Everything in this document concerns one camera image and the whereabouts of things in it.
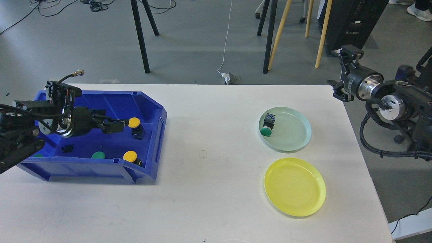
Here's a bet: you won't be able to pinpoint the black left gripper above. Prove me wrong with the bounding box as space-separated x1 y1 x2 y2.
63 106 129 138

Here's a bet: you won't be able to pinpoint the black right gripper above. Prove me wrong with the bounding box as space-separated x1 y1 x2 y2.
326 45 384 103

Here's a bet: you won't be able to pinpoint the yellow button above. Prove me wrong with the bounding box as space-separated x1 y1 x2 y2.
128 117 145 140
123 151 142 167

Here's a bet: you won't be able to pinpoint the green button with black base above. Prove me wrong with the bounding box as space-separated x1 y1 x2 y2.
260 113 276 137

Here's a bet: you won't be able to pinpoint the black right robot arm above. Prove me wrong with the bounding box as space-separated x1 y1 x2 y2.
327 45 432 161

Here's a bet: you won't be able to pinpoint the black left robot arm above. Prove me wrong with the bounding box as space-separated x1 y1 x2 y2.
0 70 139 172

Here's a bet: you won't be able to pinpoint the green button front middle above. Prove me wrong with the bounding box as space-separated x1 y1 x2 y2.
91 151 106 159

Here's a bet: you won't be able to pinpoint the light green plate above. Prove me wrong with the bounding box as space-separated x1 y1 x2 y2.
258 107 312 153

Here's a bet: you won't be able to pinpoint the yellow plate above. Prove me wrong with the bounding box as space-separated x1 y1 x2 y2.
264 157 326 217

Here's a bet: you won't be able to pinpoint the blue plastic storage bin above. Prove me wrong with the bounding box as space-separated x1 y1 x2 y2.
17 90 167 183

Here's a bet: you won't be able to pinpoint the small black part in bin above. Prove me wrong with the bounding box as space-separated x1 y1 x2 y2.
61 144 74 153

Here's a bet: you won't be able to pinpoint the black computer tower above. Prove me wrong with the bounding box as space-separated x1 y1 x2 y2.
324 0 388 54

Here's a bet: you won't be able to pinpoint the wooden leg right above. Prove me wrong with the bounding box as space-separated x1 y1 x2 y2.
305 0 333 68

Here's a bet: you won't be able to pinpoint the wooden leg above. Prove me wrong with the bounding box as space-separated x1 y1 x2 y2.
267 0 292 71
305 0 333 68

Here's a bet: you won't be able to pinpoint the wooden leg left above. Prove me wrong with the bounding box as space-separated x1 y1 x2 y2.
267 0 292 71

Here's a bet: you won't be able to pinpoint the black stand legs centre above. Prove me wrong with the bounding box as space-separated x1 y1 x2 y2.
255 0 278 74

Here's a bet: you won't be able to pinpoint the white shoe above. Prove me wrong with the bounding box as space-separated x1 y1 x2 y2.
406 3 432 22

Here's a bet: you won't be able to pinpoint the white power adapter on floor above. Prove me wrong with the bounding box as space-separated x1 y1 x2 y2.
221 72 237 85

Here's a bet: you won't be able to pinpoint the black tripod legs left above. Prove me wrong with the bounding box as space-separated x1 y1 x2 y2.
131 0 159 74

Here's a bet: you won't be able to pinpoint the white beam bottom right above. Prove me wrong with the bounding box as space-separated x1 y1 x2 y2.
388 209 432 240

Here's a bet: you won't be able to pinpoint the black cables on floor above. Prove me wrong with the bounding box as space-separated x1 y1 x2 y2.
0 0 176 35

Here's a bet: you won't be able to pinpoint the white cable on floor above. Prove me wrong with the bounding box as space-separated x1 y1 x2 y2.
217 0 234 75

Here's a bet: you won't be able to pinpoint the black cable bottom right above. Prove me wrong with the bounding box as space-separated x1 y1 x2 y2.
390 196 432 234

